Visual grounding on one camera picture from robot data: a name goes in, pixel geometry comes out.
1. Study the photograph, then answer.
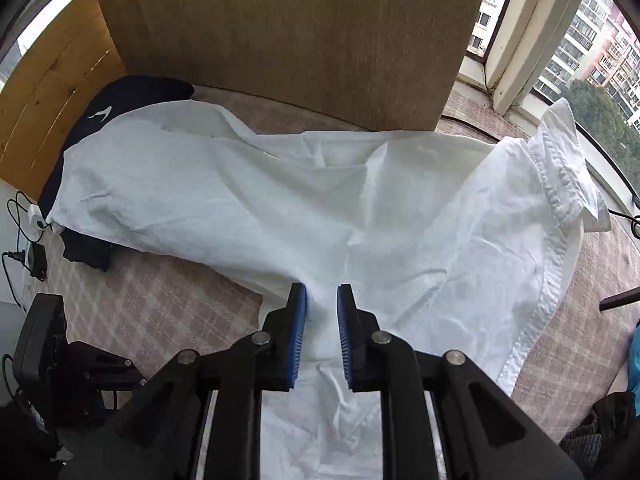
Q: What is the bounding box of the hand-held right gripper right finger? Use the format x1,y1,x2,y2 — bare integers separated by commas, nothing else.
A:
336,284,583,480

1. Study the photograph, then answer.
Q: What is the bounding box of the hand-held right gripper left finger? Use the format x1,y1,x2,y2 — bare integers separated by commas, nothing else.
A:
59,282,307,480

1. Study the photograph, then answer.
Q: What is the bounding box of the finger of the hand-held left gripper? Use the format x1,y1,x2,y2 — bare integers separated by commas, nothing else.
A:
67,341,148,402

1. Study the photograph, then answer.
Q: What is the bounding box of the white button shirt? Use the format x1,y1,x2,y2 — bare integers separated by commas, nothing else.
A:
50,97,611,480

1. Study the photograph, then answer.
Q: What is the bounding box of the black power adapter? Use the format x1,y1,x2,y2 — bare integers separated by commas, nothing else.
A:
27,245,48,281

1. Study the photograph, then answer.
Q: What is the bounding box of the yellow pine panel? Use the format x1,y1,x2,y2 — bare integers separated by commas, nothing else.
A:
0,0,126,201

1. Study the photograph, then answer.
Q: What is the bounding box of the navy garment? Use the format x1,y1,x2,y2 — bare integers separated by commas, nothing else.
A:
39,75,196,273

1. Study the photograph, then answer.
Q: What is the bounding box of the black tripod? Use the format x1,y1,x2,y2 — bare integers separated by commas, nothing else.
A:
599,287,640,311

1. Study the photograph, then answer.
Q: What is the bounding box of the dark brown garment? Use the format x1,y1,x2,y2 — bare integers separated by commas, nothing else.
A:
590,392,640,461

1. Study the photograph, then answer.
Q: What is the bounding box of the blue cloth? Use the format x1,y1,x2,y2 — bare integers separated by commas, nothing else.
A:
627,325,640,391

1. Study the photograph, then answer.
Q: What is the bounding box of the brown cardboard board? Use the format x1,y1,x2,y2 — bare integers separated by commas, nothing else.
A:
90,0,493,133

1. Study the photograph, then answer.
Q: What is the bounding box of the black power cable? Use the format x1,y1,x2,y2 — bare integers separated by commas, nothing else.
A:
439,114,640,241

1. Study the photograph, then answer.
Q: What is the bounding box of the white window frame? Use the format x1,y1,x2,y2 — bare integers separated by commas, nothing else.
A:
457,0,640,211

